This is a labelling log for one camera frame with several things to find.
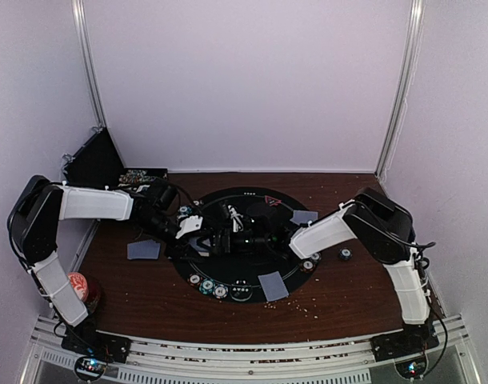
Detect red triangle marker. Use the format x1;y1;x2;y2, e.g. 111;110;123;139
264;195;282;207

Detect black poker set case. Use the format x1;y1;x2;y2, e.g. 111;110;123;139
62;127;168;187

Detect red patterned tin can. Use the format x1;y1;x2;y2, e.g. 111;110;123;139
67;272;102;314

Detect round black poker mat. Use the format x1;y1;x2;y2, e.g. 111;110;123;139
173;186;322;303

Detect green chip stack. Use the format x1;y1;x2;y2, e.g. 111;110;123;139
338;248;353;261

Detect leftover cards on table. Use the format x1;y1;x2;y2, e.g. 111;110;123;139
127;239;161;261

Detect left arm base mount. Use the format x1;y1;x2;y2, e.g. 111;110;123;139
61;333;131;382

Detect dealt card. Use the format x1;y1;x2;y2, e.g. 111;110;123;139
290;210;318;225
258;271;290;302

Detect grey card deck box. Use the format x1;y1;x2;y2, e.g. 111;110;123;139
189;238;211;257

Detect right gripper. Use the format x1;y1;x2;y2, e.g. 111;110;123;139
197;228;271;256

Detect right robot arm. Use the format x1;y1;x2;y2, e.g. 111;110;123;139
210;188;435;354

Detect aluminium front rail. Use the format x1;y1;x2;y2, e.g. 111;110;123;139
17;315;484;383

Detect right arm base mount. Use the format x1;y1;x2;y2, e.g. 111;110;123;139
370;330;439;381

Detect white blue chip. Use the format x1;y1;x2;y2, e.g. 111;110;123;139
213;284;229;299

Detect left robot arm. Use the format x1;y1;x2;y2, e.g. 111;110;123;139
6;174;209;355

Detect red chip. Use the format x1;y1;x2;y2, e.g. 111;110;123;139
187;274;202;286
300;259;316;273

